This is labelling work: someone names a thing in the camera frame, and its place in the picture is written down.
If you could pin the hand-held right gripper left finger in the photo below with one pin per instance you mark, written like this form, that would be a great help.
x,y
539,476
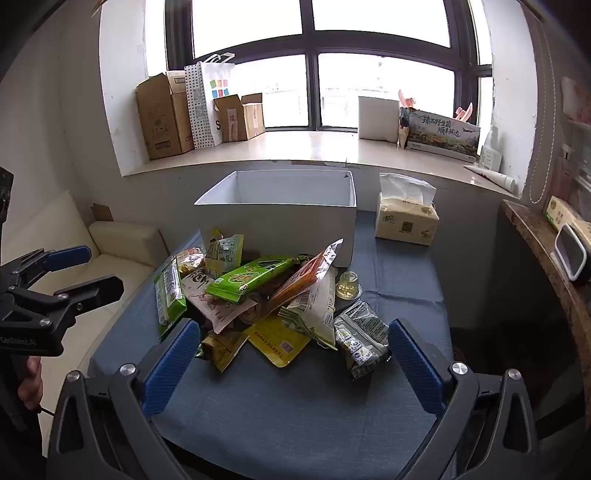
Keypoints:
x,y
171,364

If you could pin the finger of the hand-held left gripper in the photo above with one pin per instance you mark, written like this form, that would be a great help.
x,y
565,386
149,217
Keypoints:
x,y
99,290
69,257

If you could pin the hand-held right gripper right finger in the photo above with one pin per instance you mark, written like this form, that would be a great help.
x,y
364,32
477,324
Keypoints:
x,y
415,364

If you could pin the grey snack packet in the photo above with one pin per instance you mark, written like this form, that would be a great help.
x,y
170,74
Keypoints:
x,y
360,332

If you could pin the person's left forearm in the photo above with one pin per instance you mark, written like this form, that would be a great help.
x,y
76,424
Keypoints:
x,y
18,443

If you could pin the person's left hand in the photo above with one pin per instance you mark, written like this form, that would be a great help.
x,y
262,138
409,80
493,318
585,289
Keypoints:
x,y
31,383

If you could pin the brown gold snack packet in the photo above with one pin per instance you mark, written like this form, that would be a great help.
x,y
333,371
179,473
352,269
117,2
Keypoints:
x,y
221,350

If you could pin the cardboard scrap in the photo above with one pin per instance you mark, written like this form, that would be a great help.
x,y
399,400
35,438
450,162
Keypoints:
x,y
102,213

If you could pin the long green snack packet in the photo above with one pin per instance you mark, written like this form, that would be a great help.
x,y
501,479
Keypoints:
x,y
168,295

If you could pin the white pink snack packet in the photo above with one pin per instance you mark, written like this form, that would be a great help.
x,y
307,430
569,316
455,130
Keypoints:
x,y
203,295

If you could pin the clear jelly cup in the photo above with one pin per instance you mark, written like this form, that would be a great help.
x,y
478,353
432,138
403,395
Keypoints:
x,y
348,287

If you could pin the bright green snack packet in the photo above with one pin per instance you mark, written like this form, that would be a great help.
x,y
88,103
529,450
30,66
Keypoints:
x,y
249,277

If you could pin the white green-edged snack packet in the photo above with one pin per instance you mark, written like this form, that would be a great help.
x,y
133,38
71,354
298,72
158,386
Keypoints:
x,y
309,309

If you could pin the small green yellow snack packet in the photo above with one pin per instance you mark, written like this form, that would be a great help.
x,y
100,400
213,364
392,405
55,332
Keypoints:
x,y
226,251

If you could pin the beige tissue pack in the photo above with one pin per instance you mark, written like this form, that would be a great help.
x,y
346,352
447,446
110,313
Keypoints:
x,y
406,221

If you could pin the orange clear snack packet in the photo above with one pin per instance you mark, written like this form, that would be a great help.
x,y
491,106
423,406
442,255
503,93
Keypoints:
x,y
300,277

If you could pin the large cardboard box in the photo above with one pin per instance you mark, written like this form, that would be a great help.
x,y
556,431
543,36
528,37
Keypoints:
x,y
161,120

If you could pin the marble counter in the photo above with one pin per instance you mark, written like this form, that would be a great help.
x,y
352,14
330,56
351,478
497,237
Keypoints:
x,y
531,240

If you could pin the white device with dark screen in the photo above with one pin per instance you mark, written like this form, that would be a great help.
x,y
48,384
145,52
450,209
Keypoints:
x,y
570,251

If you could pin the polka dot paper bag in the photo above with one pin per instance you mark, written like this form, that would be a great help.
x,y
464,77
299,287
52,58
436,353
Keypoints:
x,y
201,106

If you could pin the white tube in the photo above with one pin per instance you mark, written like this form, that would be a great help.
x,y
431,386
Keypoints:
x,y
494,177

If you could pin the green white box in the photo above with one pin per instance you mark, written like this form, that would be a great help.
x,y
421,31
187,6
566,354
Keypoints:
x,y
563,212

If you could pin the small cardboard box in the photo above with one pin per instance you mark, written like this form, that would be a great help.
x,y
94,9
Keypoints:
x,y
235,120

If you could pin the white plastic bottle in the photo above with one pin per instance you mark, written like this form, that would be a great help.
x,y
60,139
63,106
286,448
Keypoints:
x,y
490,154

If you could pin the landscape printed box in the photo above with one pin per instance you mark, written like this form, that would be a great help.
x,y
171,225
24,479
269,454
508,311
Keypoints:
x,y
443,136

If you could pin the beige window sill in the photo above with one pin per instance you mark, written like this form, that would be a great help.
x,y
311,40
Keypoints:
x,y
300,147

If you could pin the white closed box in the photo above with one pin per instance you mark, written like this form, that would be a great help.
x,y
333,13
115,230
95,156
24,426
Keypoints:
x,y
378,120

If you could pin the pink plastic item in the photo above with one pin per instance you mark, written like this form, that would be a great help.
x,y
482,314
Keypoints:
x,y
464,113
406,100

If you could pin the black window frame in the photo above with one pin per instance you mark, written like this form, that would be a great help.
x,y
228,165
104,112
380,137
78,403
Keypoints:
x,y
309,44

